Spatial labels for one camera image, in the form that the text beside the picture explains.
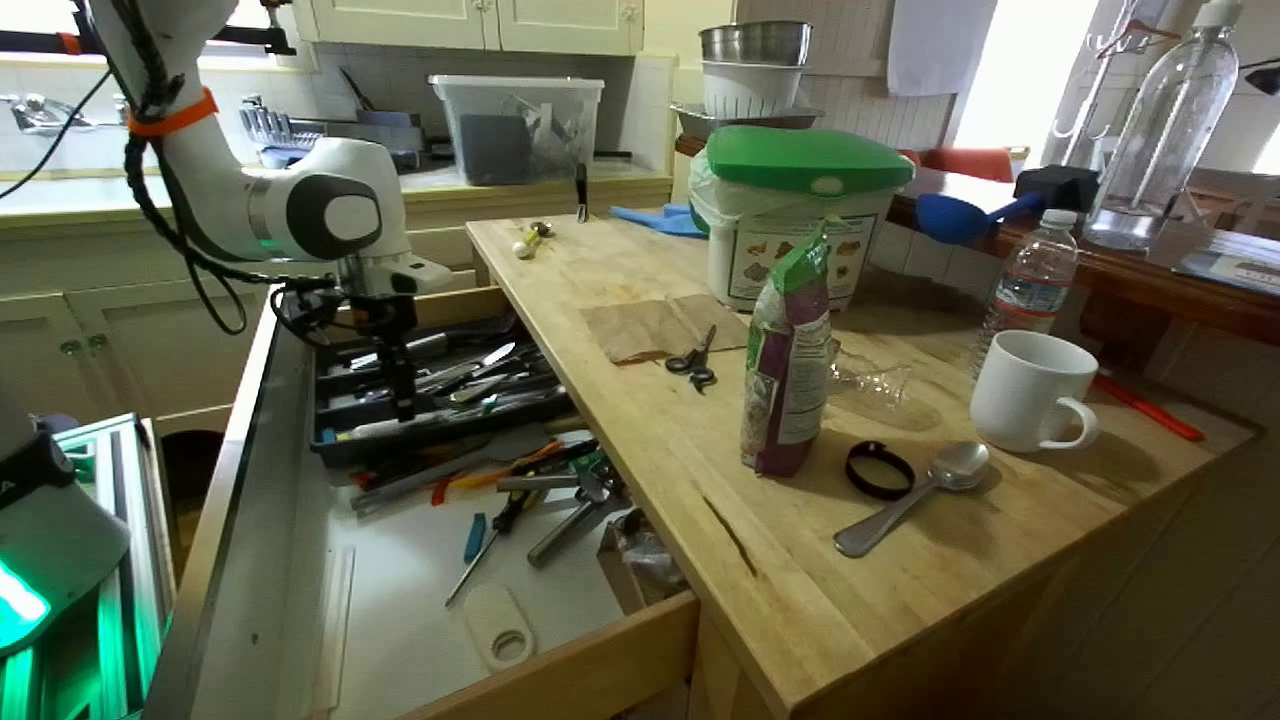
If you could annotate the white mug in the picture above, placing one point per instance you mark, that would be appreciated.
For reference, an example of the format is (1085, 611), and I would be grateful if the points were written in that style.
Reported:
(1031, 392)

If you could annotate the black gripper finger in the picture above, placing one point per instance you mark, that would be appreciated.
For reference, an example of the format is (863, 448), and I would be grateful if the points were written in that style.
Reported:
(402, 382)

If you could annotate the white bucket green lid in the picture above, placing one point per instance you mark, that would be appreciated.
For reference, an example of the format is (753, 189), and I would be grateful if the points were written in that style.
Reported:
(766, 189)

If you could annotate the metal bowl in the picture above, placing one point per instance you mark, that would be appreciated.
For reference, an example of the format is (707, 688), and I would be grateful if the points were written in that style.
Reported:
(756, 42)

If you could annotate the small black scissors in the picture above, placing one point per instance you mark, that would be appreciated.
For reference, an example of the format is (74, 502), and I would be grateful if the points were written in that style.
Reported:
(695, 364)

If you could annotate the green lidded snack bag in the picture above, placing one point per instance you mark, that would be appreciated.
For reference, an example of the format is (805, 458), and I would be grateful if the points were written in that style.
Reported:
(785, 363)

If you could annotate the blue cloth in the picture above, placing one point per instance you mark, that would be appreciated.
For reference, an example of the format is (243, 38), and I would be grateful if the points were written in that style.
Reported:
(667, 220)

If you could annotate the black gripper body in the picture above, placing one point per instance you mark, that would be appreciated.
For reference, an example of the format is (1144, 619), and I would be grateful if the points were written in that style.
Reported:
(348, 316)

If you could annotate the yellow handled ice cream scoop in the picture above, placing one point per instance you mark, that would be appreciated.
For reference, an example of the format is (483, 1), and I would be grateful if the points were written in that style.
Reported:
(531, 239)

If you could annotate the metal spoon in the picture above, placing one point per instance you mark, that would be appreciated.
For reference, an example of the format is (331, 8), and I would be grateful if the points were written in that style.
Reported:
(953, 470)

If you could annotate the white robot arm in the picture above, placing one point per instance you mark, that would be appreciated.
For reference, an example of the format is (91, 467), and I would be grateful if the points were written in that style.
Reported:
(325, 220)

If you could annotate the open wooden drawer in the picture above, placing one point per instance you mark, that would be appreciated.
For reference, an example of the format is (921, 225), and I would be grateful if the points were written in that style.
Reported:
(292, 605)

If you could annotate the clear plastic storage bin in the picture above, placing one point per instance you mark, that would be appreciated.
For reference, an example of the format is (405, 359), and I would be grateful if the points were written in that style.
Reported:
(517, 131)

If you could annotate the blue handled screwdriver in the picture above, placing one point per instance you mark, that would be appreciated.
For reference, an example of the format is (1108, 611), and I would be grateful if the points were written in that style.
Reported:
(476, 533)

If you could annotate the brown paper sheet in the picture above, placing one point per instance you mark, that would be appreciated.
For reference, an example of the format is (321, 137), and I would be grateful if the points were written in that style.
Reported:
(648, 329)

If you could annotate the black cutlery tray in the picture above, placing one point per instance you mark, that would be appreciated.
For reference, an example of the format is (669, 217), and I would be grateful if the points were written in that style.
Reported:
(469, 379)

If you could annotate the small clear plastic bottle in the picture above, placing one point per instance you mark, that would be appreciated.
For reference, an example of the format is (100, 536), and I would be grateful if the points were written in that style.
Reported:
(1038, 277)

